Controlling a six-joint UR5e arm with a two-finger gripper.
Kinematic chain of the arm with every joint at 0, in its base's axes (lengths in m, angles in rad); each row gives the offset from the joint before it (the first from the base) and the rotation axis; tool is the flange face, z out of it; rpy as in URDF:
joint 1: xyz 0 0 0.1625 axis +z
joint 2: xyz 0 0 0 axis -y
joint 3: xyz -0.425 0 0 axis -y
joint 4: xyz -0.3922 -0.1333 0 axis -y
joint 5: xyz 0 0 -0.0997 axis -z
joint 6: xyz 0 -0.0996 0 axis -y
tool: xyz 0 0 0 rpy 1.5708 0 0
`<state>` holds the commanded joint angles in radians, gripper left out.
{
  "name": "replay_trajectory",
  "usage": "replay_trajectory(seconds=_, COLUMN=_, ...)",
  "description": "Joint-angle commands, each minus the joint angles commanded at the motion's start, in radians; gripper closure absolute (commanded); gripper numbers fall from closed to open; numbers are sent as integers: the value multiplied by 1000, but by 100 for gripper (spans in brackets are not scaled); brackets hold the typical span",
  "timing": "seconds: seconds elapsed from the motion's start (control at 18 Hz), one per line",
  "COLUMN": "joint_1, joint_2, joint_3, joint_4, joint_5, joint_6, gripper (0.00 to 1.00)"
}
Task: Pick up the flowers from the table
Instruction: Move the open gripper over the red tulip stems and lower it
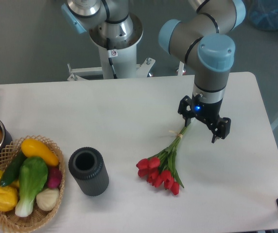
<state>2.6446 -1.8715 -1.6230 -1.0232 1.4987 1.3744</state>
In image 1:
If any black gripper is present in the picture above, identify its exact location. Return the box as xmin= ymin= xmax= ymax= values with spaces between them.
xmin=177 ymin=94 xmax=231 ymax=143

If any red tulip bouquet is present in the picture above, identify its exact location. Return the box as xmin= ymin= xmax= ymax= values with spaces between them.
xmin=136 ymin=126 xmax=188 ymax=196

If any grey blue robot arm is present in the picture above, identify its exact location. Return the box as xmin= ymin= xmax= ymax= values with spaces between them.
xmin=61 ymin=0 xmax=246 ymax=140

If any dark grey ribbed vase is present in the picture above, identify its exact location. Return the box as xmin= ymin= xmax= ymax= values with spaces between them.
xmin=68 ymin=147 xmax=109 ymax=197

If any blue plastic bag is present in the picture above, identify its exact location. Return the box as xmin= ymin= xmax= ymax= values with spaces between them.
xmin=247 ymin=0 xmax=278 ymax=31

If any white garlic bulb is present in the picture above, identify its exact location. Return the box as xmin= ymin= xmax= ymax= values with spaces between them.
xmin=36 ymin=188 xmax=59 ymax=211

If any yellow squash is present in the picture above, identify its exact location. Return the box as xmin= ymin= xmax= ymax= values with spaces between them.
xmin=20 ymin=138 xmax=59 ymax=166

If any green bok choy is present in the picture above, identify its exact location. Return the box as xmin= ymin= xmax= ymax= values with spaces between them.
xmin=15 ymin=156 xmax=48 ymax=217

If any dark green cucumber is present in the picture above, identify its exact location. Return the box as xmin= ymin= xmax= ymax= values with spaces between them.
xmin=0 ymin=150 xmax=27 ymax=187

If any yellow bell pepper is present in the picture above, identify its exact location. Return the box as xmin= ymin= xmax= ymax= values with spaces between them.
xmin=0 ymin=186 xmax=18 ymax=212

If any woven wicker basket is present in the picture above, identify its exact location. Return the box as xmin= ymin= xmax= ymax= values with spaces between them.
xmin=0 ymin=135 xmax=65 ymax=233

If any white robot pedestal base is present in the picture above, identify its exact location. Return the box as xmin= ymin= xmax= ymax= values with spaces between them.
xmin=68 ymin=13 xmax=156 ymax=81

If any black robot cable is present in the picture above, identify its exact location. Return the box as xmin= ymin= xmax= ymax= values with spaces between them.
xmin=105 ymin=37 xmax=118 ymax=80

